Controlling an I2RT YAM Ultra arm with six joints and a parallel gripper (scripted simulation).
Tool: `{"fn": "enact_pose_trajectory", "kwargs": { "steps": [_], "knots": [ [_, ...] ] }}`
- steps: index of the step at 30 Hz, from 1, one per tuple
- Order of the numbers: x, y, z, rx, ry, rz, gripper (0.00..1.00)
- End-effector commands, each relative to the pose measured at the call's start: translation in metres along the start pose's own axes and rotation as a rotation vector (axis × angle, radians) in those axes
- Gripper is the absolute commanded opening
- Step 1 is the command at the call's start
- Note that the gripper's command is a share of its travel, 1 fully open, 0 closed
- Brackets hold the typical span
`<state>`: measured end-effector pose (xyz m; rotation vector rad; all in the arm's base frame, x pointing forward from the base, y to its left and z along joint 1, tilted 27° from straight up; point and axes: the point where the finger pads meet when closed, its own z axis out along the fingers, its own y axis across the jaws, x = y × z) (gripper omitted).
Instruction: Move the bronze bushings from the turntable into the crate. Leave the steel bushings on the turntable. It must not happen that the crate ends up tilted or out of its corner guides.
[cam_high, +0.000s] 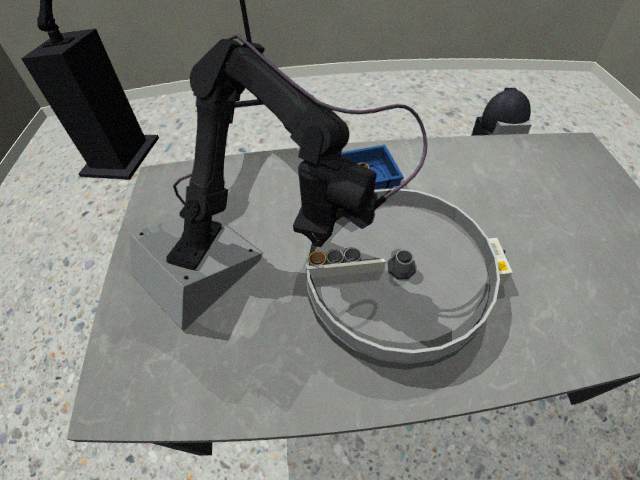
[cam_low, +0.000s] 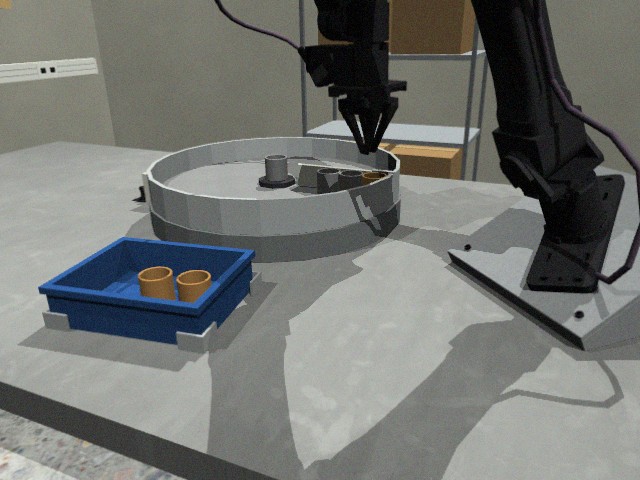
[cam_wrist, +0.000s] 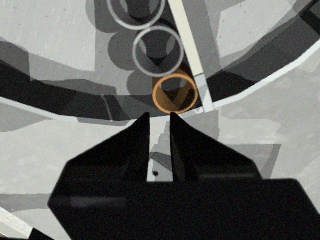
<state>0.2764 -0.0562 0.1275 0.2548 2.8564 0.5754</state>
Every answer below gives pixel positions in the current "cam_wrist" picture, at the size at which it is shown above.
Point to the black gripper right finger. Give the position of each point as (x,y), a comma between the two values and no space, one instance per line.
(205,159)

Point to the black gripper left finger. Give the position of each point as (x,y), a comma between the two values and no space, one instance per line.
(115,157)

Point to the grey metal bushing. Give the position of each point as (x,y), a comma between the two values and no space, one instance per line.
(158,67)
(130,22)

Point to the bronze bushing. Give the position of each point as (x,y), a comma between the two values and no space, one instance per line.
(176,101)

